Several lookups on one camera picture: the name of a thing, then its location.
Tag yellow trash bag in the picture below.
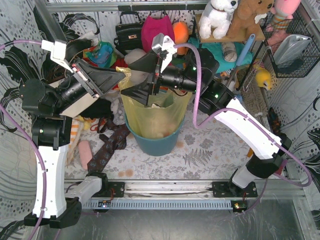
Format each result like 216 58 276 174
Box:
115 66 192 140

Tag teal trash bin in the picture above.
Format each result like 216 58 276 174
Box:
124 115 185 157

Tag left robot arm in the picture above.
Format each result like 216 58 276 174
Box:
19 59 125 229

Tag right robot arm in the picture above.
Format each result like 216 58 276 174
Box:
121 48 292 191

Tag colourful printed bag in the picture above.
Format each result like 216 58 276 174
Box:
83 41 117 68

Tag magenta fabric bag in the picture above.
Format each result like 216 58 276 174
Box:
141 15 175 53

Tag white plush bear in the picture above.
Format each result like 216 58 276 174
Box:
124 48 147 65

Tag red cloth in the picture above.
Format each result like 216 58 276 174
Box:
110 58 128 78

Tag orange checkered towel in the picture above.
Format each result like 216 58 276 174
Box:
65 116 85 166

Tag black leather handbag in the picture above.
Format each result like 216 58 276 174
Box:
113 11 144 56

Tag orange plush toy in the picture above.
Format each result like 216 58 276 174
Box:
172 21 189 45

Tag teal cloth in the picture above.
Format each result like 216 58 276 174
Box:
187 36 253 75

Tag dark patterned necktie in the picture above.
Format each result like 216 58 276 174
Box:
87 119 130 173

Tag pink sponge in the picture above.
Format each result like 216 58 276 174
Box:
78 140 93 170

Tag white plush dog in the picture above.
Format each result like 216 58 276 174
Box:
199 0 238 40

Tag yellow plush duck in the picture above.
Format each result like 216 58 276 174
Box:
253 63 272 91

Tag blue mop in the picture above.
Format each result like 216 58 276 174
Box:
224 33 256 93

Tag brown teddy bear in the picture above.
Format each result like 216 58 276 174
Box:
226 0 274 39

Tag red striped sock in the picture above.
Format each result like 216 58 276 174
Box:
246 148 254 159

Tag silver foil pouch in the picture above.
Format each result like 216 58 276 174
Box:
273 34 312 65

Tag pink plush toy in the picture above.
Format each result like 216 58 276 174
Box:
270 0 301 25

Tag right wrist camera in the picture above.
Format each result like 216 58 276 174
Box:
151 33 177 73

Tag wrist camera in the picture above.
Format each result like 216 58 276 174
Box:
41 40 72 72
151 33 177 73

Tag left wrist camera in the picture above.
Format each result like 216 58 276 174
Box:
41 40 72 72

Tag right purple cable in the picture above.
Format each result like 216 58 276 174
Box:
173 42 313 213

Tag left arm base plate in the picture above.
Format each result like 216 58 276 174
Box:
93 181 125 198

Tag black wire basket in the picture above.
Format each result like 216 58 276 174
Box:
260 12 320 79

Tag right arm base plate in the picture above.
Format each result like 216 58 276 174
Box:
211 180 258 198

